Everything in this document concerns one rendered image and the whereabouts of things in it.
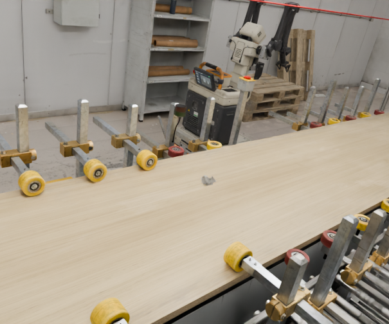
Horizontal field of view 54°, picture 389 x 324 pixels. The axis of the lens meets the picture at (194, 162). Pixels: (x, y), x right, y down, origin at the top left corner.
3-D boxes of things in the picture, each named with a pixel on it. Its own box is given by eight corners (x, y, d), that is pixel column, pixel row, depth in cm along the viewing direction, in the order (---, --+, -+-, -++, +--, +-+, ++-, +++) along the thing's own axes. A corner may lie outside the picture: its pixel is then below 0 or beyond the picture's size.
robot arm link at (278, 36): (284, -2, 345) (292, 0, 339) (292, 2, 355) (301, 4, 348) (266, 47, 360) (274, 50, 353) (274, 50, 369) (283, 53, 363)
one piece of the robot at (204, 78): (218, 98, 347) (215, 76, 332) (194, 87, 370) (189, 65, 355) (227, 92, 351) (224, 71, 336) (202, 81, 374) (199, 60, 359)
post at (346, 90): (326, 141, 325) (344, 86, 304) (328, 140, 327) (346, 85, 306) (329, 142, 323) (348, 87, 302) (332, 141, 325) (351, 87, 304)
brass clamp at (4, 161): (-3, 162, 151) (-4, 150, 149) (32, 156, 160) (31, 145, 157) (2, 168, 147) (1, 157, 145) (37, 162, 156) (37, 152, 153)
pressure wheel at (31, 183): (24, 167, 136) (44, 173, 143) (13, 186, 137) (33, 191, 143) (30, 174, 133) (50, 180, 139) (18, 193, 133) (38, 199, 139)
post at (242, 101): (224, 157, 244) (239, 89, 224) (229, 155, 247) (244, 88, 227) (229, 160, 241) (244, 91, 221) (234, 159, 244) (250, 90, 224)
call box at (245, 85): (236, 89, 224) (238, 76, 221) (244, 89, 229) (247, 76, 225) (244, 93, 220) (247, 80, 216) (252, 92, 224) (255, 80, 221)
